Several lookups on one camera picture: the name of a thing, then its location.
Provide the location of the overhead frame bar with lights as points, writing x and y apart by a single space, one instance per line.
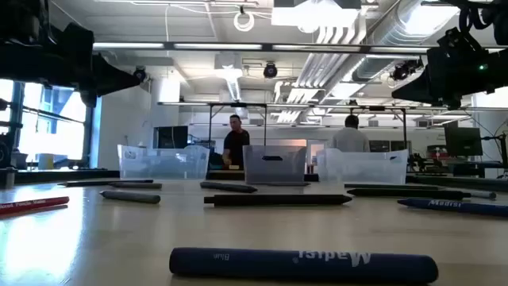
268 47

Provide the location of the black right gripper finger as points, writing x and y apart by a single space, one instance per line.
416 89

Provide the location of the black pencil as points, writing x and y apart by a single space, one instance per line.
95 183
393 186

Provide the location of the clear plastic bin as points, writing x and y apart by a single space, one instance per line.
361 167
162 163

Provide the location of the black computer monitor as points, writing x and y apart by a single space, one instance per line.
462 141

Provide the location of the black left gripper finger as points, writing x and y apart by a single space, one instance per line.
115 75

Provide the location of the blue Madisi crayon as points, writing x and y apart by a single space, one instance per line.
303 264
456 206

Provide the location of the red pencil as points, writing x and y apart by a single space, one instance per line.
33 204

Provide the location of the large black display screen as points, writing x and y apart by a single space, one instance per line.
170 137

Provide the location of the black ceiling dome camera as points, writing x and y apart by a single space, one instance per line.
270 70
139 74

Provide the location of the person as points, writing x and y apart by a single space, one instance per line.
236 141
350 137

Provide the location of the yellow cylindrical container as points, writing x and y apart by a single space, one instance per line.
45 161

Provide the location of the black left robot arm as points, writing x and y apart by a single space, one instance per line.
20 47

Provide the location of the grey crayon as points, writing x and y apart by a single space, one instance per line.
130 197
137 185
482 195

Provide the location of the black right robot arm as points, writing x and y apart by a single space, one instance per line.
492 75

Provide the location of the silver ribbed air duct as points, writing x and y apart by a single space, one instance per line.
401 24

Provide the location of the black pen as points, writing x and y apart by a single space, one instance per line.
228 187
409 194
278 199

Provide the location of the grey translucent plastic bin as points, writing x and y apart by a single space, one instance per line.
274 171

